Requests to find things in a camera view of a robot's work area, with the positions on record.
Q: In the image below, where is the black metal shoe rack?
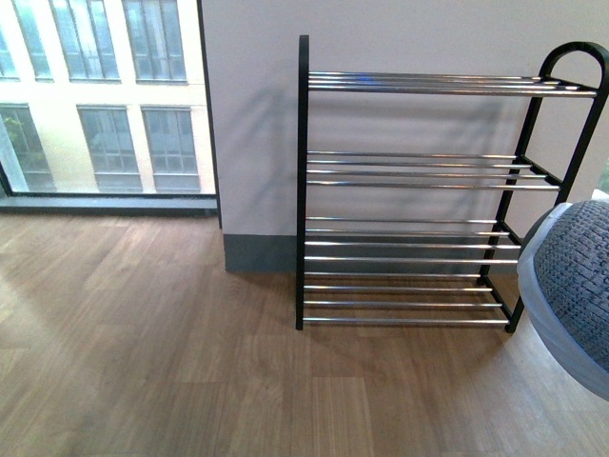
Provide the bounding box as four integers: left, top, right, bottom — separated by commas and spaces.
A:
295, 36, 608, 332

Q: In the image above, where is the grey knit sneaker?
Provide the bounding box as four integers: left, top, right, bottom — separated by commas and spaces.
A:
517, 199, 608, 400

